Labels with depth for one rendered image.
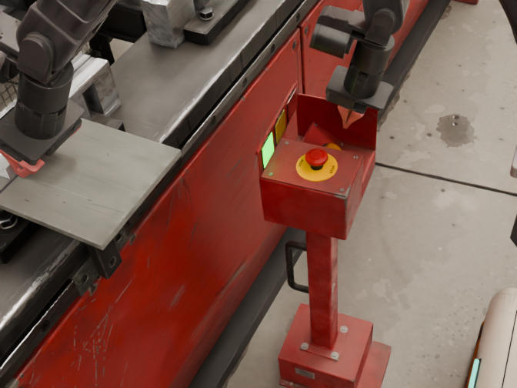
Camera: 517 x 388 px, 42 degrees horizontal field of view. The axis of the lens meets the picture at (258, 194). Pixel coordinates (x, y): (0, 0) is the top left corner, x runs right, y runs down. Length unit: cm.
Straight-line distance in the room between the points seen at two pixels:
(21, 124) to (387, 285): 134
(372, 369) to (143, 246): 84
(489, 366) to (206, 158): 75
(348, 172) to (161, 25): 45
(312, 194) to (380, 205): 102
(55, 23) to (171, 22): 61
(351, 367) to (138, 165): 95
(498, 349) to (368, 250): 61
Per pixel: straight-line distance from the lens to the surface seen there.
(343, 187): 115
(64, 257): 101
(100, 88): 116
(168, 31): 131
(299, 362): 171
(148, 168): 90
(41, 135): 86
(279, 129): 121
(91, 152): 95
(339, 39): 109
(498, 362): 157
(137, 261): 118
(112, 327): 120
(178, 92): 122
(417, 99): 255
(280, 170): 118
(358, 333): 175
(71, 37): 72
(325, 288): 150
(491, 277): 204
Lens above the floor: 162
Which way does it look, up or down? 47 degrees down
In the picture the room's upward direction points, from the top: 7 degrees counter-clockwise
